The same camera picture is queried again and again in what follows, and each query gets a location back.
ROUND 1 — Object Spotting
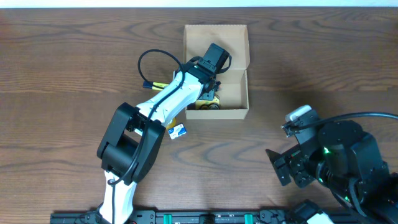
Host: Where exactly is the correction tape dispenser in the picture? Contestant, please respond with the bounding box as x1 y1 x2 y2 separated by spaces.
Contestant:
199 104 220 110

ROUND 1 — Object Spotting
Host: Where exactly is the cardboard box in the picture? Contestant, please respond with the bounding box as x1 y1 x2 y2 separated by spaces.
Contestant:
183 24 250 119

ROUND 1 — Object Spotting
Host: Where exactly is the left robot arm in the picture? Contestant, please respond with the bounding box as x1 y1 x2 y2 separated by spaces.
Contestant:
97 62 226 223

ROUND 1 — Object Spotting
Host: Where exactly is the green clamp right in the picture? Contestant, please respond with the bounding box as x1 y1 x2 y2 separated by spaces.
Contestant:
244 213 253 224

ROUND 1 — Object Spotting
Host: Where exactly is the yellow adhesive tape roll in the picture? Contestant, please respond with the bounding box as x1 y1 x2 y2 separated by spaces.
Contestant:
166 118 176 129

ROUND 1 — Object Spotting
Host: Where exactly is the blue white staples box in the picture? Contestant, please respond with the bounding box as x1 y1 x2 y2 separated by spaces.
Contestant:
168 124 187 139

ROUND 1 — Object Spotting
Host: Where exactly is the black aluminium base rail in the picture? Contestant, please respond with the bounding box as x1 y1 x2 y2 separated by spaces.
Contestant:
49 209 343 224

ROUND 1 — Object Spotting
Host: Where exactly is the yellow highlighter marker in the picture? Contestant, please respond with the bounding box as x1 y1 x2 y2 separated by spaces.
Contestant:
142 81 168 91

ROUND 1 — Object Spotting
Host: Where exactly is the cream sticky note pad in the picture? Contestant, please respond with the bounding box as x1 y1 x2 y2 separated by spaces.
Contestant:
195 97 220 110

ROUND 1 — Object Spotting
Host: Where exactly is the green clamp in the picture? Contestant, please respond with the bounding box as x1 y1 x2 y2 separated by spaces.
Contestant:
163 214 172 224
244 213 253 224

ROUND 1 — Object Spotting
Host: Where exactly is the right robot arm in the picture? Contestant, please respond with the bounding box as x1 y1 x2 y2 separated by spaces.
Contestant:
266 105 397 223

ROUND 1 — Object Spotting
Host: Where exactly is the green clamp left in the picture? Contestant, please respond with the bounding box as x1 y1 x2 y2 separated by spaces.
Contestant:
163 214 172 224

